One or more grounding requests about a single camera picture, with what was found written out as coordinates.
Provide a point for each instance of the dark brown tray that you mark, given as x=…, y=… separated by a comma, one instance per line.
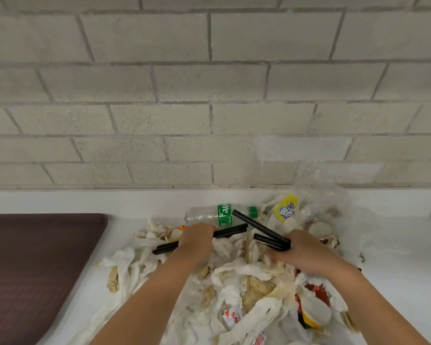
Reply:
x=36, y=273

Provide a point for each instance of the small orange wrapper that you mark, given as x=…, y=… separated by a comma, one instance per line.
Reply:
x=180, y=229

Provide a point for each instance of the person's left fingers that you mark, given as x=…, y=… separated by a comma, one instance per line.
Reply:
x=205, y=229

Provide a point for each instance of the red and yellow wrapper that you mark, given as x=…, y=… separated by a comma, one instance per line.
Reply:
x=314, y=305

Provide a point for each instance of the person's right hand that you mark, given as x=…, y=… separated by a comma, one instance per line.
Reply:
x=303, y=251

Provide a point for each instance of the pile of crumpled white tissues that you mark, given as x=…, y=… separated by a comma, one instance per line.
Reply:
x=247, y=280

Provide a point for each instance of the clear bottle with green label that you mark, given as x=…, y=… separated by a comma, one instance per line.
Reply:
x=204, y=212

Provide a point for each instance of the person's left forearm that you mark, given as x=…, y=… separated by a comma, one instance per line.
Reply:
x=154, y=301

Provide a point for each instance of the white paper cup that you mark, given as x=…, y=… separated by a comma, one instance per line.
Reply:
x=320, y=229

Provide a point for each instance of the person's right forearm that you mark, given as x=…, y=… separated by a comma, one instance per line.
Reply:
x=359, y=301

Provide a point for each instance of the person's left hand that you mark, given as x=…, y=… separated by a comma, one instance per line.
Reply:
x=195, y=240

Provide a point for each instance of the yellow and white packet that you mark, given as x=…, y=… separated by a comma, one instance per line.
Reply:
x=286, y=210

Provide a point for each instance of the black chopstick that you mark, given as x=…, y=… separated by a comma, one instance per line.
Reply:
x=230, y=231
x=269, y=241
x=255, y=225

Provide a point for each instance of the person's right fingers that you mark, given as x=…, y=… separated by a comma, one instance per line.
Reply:
x=277, y=255

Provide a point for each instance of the red and white sachet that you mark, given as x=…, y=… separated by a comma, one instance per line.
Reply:
x=258, y=338
x=232, y=316

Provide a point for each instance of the clear plastic bag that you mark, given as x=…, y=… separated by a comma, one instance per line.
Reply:
x=330, y=201

